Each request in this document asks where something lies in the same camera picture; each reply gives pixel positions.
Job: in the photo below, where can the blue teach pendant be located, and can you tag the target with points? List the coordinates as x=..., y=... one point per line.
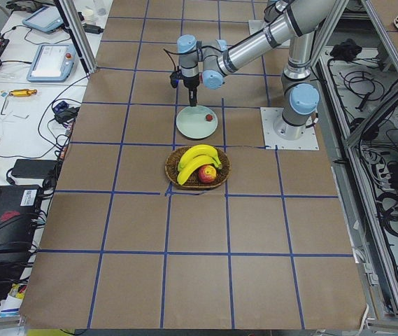
x=47, y=19
x=52, y=63

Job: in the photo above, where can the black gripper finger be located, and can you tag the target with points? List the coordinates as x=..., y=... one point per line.
x=192, y=96

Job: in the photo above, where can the yellow banana bunch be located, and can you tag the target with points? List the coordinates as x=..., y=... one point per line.
x=194, y=158

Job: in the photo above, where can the brown wicker basket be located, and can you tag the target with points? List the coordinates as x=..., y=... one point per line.
x=193, y=182

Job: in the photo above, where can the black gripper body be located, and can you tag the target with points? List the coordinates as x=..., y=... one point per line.
x=189, y=83

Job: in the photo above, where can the gold metal cylinder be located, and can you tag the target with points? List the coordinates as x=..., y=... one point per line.
x=22, y=93

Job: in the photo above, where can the red apple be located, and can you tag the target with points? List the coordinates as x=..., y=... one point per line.
x=207, y=174

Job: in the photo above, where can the black power adapter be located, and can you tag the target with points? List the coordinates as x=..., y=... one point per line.
x=32, y=169

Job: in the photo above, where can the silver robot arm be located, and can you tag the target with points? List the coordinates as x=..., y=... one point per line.
x=209, y=62

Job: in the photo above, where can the pale green plate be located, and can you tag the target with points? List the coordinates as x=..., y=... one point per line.
x=191, y=122

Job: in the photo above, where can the aluminium frame post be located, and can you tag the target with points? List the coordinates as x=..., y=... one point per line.
x=70, y=17

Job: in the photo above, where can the black computer case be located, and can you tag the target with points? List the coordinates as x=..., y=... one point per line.
x=20, y=206

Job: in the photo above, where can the blue teach pendant near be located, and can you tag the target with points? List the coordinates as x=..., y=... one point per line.
x=52, y=63

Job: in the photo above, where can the blue teach pendant far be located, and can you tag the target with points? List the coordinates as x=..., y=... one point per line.
x=47, y=19

